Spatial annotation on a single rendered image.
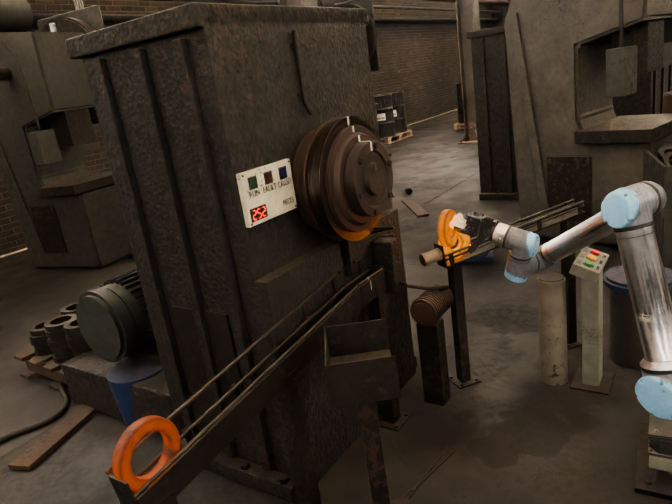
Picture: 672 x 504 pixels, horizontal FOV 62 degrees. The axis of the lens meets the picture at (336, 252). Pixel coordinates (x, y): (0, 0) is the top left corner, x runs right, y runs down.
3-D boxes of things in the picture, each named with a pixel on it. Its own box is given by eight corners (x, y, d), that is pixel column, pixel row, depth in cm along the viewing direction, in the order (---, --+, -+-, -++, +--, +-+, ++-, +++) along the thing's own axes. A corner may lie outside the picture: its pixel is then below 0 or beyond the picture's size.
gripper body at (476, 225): (473, 210, 231) (501, 219, 225) (468, 229, 235) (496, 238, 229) (466, 215, 225) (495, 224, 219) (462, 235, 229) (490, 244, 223)
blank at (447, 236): (435, 217, 228) (442, 217, 226) (449, 204, 239) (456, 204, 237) (440, 252, 233) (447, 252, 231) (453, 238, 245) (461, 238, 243)
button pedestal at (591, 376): (568, 391, 253) (565, 263, 235) (579, 366, 271) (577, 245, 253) (607, 398, 244) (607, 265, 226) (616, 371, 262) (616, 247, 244)
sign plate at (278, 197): (245, 227, 186) (235, 174, 180) (293, 207, 206) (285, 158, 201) (251, 227, 184) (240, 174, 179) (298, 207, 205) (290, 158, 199)
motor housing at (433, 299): (418, 405, 259) (406, 298, 244) (437, 381, 276) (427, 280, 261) (444, 410, 252) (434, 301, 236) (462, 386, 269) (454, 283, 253)
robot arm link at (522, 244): (531, 263, 216) (536, 241, 211) (500, 253, 222) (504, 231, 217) (538, 252, 223) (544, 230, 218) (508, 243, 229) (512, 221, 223)
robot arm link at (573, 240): (671, 168, 181) (536, 246, 240) (647, 175, 175) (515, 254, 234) (690, 199, 178) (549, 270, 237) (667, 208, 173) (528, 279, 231)
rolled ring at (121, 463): (167, 403, 147) (159, 400, 148) (109, 452, 133) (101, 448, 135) (188, 457, 154) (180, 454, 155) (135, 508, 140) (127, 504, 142)
